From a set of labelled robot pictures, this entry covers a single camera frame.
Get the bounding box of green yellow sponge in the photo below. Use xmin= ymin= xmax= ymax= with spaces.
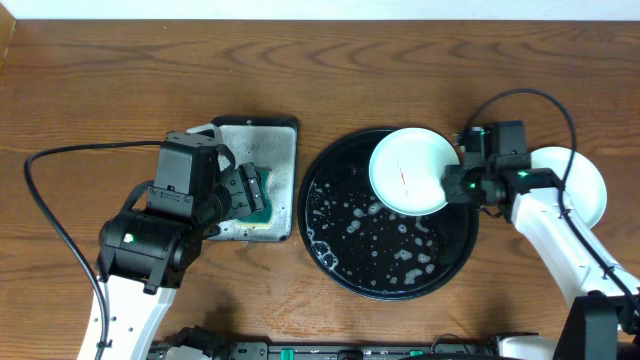
xmin=238 ymin=168 xmax=273 ymax=229

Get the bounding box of light green plate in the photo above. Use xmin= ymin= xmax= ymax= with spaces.
xmin=531 ymin=146 xmax=608 ymax=228
xmin=368 ymin=128 xmax=460 ymax=216

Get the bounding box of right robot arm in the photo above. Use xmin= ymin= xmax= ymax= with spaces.
xmin=441 ymin=165 xmax=639 ymax=359

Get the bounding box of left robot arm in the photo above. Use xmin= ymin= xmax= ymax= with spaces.
xmin=79 ymin=157 xmax=266 ymax=359

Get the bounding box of black rectangular soap tray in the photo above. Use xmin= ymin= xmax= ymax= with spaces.
xmin=212 ymin=115 xmax=298 ymax=242

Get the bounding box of black round tray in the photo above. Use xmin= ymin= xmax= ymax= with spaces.
xmin=297 ymin=128 xmax=479 ymax=300

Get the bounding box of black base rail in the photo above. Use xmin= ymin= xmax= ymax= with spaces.
xmin=147 ymin=327 xmax=561 ymax=360

